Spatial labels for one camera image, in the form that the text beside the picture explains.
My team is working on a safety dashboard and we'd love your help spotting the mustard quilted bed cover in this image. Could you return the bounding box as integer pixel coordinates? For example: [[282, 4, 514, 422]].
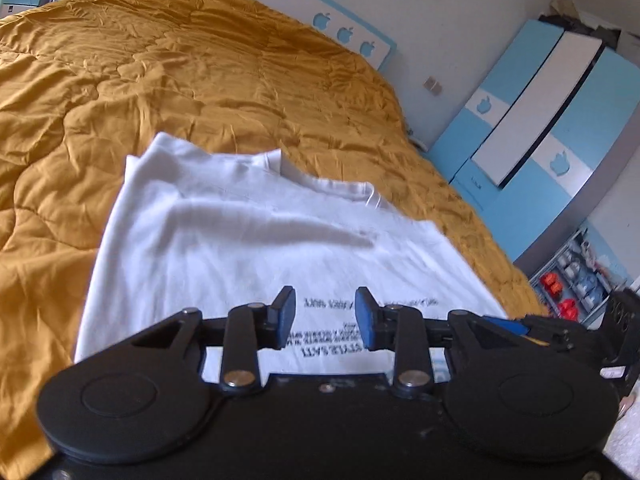
[[0, 0, 551, 467]]

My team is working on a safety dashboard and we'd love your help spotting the white printed sweatshirt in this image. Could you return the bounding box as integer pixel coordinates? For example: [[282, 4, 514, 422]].
[[74, 132, 509, 386]]

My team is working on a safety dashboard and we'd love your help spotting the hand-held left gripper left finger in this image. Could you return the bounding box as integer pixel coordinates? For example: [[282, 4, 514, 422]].
[[131, 286, 297, 392]]

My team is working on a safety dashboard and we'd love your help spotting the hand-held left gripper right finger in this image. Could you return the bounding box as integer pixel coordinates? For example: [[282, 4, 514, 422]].
[[354, 286, 523, 393]]

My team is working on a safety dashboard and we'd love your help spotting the white blue headboard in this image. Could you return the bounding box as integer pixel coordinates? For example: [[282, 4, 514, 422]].
[[155, 0, 400, 72]]

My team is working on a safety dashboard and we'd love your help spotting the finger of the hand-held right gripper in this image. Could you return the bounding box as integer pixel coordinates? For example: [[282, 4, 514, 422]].
[[481, 315, 531, 338]]

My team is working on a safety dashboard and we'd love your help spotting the blue white wardrobe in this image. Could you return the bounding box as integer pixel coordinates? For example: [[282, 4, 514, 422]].
[[430, 19, 640, 263]]

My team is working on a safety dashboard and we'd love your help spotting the grey toy shelf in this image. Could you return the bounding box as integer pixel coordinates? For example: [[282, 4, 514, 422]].
[[529, 227, 633, 332]]

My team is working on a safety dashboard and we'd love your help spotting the clutter on wardrobe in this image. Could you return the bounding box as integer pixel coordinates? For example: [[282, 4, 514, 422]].
[[539, 0, 623, 42]]

